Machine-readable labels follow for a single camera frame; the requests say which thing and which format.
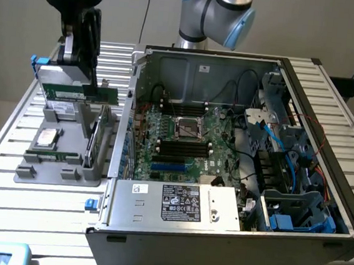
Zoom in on green RAM stick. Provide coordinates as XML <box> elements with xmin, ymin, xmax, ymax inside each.
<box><xmin>40</xmin><ymin>80</ymin><xmax>121</xmax><ymax>107</ymax></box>
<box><xmin>23</xmin><ymin>147</ymin><xmax>79</xmax><ymax>165</ymax></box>

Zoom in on black RAM slot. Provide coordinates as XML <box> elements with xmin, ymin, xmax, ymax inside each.
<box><xmin>157</xmin><ymin>150</ymin><xmax>209</xmax><ymax>161</ymax></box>
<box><xmin>158</xmin><ymin>145</ymin><xmax>210</xmax><ymax>156</ymax></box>
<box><xmin>158</xmin><ymin>142</ymin><xmax>209</xmax><ymax>152</ymax></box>
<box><xmin>159</xmin><ymin>137</ymin><xmax>210</xmax><ymax>148</ymax></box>
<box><xmin>160</xmin><ymin>99</ymin><xmax>207</xmax><ymax>108</ymax></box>
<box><xmin>160</xmin><ymin>105</ymin><xmax>207</xmax><ymax>114</ymax></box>
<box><xmin>159</xmin><ymin>108</ymin><xmax>207</xmax><ymax>118</ymax></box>
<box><xmin>160</xmin><ymin>102</ymin><xmax>207</xmax><ymax>111</ymax></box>

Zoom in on disk with white label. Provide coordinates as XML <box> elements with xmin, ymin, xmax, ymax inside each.
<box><xmin>45</xmin><ymin>99</ymin><xmax>77</xmax><ymax>115</ymax></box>

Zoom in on silver CPU chip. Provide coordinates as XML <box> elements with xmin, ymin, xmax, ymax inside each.
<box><xmin>35</xmin><ymin>126</ymin><xmax>64</xmax><ymax>151</ymax></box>

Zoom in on grey parts rack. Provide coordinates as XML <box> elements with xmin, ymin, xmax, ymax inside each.
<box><xmin>13</xmin><ymin>61</ymin><xmax>125</xmax><ymax>193</ymax></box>

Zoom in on metal CPU socket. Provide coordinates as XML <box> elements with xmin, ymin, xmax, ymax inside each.
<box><xmin>170</xmin><ymin>114</ymin><xmax>207</xmax><ymax>143</ymax></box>

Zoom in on black expansion slot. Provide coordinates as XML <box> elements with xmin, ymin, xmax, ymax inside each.
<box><xmin>151</xmin><ymin>155</ymin><xmax>185</xmax><ymax>166</ymax></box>
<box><xmin>149</xmin><ymin>173</ymin><xmax>187</xmax><ymax>185</ymax></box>

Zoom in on blue expansion slot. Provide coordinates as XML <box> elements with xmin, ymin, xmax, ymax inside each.
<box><xmin>150</xmin><ymin>161</ymin><xmax>185</xmax><ymax>173</ymax></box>

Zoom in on blue case latch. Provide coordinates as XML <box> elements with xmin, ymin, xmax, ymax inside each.
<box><xmin>84</xmin><ymin>196</ymin><xmax>101</xmax><ymax>214</ymax></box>

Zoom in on green motherboard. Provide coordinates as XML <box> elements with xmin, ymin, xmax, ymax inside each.
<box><xmin>127</xmin><ymin>98</ymin><xmax>250</xmax><ymax>191</ymax></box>

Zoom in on silver power supply unit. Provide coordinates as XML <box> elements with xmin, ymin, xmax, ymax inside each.
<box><xmin>104</xmin><ymin>175</ymin><xmax>245</xmax><ymax>240</ymax></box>

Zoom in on silver chipset heat sink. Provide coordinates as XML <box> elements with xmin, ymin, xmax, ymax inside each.
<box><xmin>199</xmin><ymin>174</ymin><xmax>221</xmax><ymax>188</ymax></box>

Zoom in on black fan shroud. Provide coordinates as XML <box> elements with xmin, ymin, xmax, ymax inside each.
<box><xmin>250</xmin><ymin>148</ymin><xmax>289</xmax><ymax>194</ymax></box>

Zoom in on black open PC case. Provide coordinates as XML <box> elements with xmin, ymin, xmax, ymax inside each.
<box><xmin>81</xmin><ymin>38</ymin><xmax>354</xmax><ymax>265</ymax></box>

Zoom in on black box between tables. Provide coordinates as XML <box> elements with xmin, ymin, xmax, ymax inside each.
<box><xmin>327</xmin><ymin>76</ymin><xmax>354</xmax><ymax>99</ymax></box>

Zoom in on grey disk bay blue clips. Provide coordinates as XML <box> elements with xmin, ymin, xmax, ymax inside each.
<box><xmin>256</xmin><ymin>185</ymin><xmax>339</xmax><ymax>239</ymax></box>

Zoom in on thin black wall cable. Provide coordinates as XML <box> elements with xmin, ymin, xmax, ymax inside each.
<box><xmin>137</xmin><ymin>0</ymin><xmax>155</xmax><ymax>45</ymax></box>

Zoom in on graphics card with metal bracket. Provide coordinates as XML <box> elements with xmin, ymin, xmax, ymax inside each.
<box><xmin>82</xmin><ymin>77</ymin><xmax>116</xmax><ymax>171</ymax></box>

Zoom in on black looped wire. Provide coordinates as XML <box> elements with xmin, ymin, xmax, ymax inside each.
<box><xmin>211</xmin><ymin>65</ymin><xmax>262</xmax><ymax>116</ymax></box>

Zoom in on blue flat wire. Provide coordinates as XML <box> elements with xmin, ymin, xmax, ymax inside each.
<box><xmin>258</xmin><ymin>120</ymin><xmax>288</xmax><ymax>150</ymax></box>
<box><xmin>280</xmin><ymin>150</ymin><xmax>314</xmax><ymax>196</ymax></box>

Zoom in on thin red wire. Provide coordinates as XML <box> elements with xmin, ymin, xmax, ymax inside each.
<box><xmin>287</xmin><ymin>113</ymin><xmax>330</xmax><ymax>158</ymax></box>

